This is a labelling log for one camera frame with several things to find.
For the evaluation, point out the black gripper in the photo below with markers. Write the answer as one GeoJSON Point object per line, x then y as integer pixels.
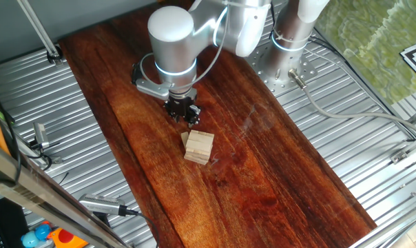
{"type": "Point", "coordinates": [182, 106]}

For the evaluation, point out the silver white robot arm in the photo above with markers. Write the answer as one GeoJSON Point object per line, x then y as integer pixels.
{"type": "Point", "coordinates": [171, 44]}

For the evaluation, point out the reddish brown wooden board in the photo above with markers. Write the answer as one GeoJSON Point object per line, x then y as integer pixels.
{"type": "Point", "coordinates": [263, 172]}

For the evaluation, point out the black pole clamp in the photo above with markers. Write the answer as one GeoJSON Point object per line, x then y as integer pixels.
{"type": "Point", "coordinates": [54, 56]}

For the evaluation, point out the orange emergency stop box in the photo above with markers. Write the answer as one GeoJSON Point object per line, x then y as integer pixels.
{"type": "Point", "coordinates": [65, 237]}

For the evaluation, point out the silver support pole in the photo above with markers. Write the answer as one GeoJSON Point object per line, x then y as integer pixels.
{"type": "Point", "coordinates": [35, 24]}

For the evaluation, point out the blue plastic toy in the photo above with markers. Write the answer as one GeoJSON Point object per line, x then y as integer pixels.
{"type": "Point", "coordinates": [42, 232]}

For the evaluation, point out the green marbled panel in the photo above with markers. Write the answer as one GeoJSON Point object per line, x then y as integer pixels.
{"type": "Point", "coordinates": [366, 34]}

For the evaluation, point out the black device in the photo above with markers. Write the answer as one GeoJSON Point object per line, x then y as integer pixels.
{"type": "Point", "coordinates": [11, 220]}

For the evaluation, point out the silver camera mounting bracket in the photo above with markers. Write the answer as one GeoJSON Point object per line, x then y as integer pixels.
{"type": "Point", "coordinates": [153, 89]}

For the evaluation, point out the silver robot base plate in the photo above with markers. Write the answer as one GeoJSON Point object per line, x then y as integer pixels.
{"type": "Point", "coordinates": [279, 87]}

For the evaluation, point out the silver depth camera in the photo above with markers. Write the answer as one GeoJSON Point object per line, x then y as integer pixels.
{"type": "Point", "coordinates": [41, 134]}
{"type": "Point", "coordinates": [101, 204]}

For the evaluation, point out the metal frame beam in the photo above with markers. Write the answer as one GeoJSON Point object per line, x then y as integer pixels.
{"type": "Point", "coordinates": [39, 196]}

